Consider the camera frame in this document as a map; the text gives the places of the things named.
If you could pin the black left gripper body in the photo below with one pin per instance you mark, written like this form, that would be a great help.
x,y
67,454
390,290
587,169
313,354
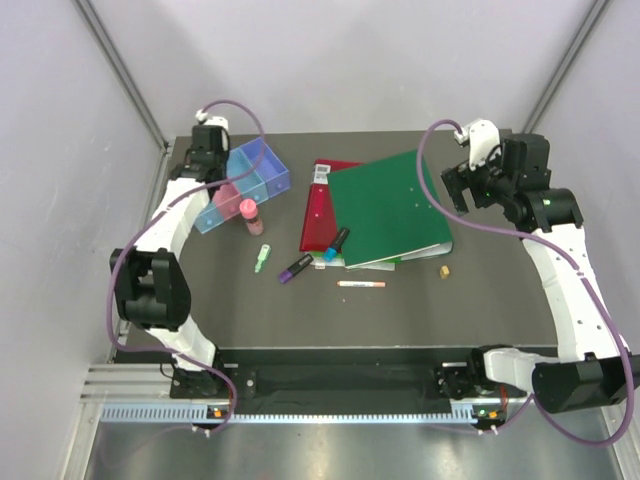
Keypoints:
x,y
222,160

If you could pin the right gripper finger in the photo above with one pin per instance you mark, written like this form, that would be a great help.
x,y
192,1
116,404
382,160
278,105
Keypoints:
x,y
453,189
462,204

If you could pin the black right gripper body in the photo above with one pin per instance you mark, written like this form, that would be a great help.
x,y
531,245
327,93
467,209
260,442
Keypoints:
x,y
487,183

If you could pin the pink drawer box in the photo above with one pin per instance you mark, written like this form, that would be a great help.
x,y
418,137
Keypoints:
x,y
227,200

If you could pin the purple drawer box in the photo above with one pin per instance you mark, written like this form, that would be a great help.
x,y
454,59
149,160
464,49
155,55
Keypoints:
x,y
272,171

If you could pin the green ring binder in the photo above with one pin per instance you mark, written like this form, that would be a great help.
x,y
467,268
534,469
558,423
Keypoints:
x,y
388,215

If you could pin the red clip folder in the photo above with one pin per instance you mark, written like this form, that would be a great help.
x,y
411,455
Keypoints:
x,y
319,225

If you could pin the black purple highlighter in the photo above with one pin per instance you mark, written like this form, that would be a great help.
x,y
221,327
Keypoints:
x,y
295,268

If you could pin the black blue highlighter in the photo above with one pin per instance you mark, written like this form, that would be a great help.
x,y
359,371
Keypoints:
x,y
334,247

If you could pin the green spiral notebook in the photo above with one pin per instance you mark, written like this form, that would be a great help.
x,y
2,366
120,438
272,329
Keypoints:
x,y
320,262

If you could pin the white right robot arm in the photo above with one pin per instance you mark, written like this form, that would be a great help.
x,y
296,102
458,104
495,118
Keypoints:
x,y
587,371

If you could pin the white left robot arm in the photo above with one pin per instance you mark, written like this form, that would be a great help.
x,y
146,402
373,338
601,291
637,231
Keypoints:
x,y
151,291

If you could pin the pink capped small bottle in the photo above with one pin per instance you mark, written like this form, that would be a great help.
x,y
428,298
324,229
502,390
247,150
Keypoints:
x,y
250,214

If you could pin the small brown eraser block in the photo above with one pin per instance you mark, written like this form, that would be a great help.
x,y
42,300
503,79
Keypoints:
x,y
444,271

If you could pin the orange white marker pen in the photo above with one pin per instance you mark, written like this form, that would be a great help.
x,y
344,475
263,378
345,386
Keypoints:
x,y
361,284

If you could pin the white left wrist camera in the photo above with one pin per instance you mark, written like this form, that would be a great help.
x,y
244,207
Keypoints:
x,y
204,118

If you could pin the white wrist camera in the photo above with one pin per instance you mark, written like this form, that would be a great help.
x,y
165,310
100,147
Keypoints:
x,y
204,118
482,137

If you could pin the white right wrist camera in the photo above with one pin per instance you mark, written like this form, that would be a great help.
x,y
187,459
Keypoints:
x,y
482,137

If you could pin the aluminium frame post right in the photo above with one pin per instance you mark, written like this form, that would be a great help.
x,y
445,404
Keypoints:
x,y
595,13

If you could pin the aluminium frame post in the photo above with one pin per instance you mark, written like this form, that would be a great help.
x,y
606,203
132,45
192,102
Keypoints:
x,y
595,13
109,49

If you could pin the aluminium frame post left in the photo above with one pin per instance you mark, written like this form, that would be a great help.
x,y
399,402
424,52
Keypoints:
x,y
109,49

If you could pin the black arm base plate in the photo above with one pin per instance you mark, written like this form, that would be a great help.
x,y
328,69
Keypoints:
x,y
337,380

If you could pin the aluminium front rail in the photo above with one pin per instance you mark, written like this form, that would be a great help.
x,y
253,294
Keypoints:
x,y
127,383

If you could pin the grey slotted cable duct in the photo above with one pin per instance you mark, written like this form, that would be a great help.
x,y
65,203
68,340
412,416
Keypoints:
x,y
459,413

